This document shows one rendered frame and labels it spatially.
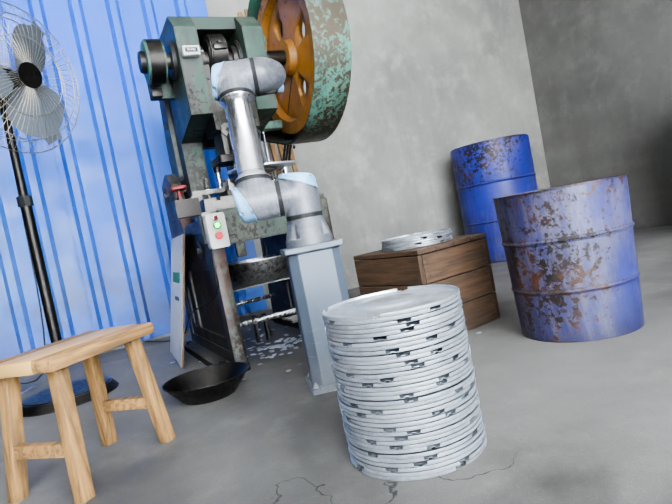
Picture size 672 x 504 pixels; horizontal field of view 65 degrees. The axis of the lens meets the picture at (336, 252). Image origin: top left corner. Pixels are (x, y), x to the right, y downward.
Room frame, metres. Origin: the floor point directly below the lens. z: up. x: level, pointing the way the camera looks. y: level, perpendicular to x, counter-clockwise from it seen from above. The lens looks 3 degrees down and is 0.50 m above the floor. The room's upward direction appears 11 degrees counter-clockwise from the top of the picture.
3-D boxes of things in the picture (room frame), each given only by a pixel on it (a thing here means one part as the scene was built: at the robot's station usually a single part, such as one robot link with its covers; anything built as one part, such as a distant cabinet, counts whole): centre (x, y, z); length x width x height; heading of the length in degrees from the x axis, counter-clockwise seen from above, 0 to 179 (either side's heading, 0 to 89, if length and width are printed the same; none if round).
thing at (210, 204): (2.42, 0.37, 0.68); 0.45 x 0.30 x 0.06; 116
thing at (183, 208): (2.08, 0.54, 0.62); 0.10 x 0.06 x 0.20; 116
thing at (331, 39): (2.66, 0.11, 1.33); 1.03 x 0.28 x 0.82; 26
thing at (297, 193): (1.67, 0.08, 0.62); 0.13 x 0.12 x 0.14; 96
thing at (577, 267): (1.75, -0.77, 0.24); 0.42 x 0.42 x 0.48
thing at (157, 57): (2.33, 0.60, 1.31); 0.22 x 0.12 x 0.22; 26
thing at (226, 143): (2.38, 0.35, 1.04); 0.17 x 0.15 x 0.30; 26
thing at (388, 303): (1.09, -0.09, 0.32); 0.29 x 0.29 x 0.01
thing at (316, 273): (1.67, 0.08, 0.23); 0.19 x 0.19 x 0.45; 9
